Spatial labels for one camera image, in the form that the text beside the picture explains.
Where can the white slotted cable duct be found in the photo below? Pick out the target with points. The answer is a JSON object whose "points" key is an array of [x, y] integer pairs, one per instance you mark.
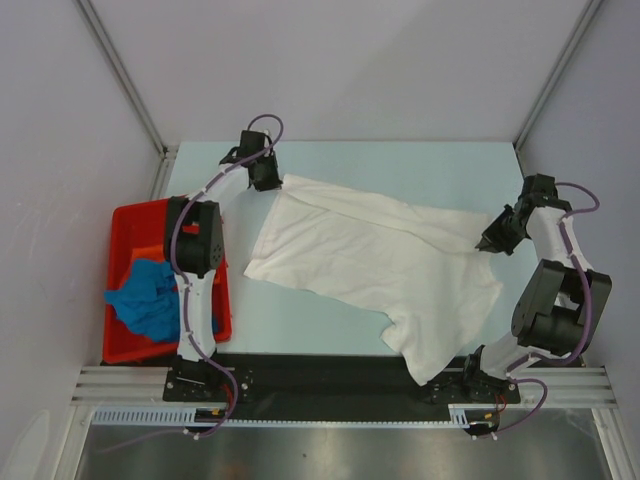
{"points": [[191, 418]]}

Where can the red plastic bin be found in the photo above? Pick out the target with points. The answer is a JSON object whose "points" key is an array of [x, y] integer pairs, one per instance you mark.
{"points": [[140, 225]]}

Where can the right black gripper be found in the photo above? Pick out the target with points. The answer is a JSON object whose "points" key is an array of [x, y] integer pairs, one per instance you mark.
{"points": [[492, 239]]}

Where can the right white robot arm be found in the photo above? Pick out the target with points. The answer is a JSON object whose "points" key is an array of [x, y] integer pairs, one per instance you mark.
{"points": [[558, 312]]}

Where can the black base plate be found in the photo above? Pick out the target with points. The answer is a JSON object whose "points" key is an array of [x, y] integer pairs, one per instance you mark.
{"points": [[347, 387]]}

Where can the white t shirt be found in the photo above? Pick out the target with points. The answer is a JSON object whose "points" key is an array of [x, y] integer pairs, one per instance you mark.
{"points": [[416, 264]]}

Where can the aluminium frame rail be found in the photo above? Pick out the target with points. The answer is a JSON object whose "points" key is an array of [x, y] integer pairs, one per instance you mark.
{"points": [[119, 385]]}

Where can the blue t shirt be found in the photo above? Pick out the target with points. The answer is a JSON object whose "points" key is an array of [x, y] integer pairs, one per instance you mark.
{"points": [[147, 303]]}

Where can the orange t shirt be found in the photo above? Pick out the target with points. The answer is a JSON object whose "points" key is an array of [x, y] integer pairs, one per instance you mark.
{"points": [[152, 252]]}

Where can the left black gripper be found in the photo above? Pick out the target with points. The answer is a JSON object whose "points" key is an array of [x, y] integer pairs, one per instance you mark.
{"points": [[272, 182]]}

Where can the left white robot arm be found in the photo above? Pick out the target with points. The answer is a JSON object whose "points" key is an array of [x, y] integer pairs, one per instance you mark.
{"points": [[194, 248]]}

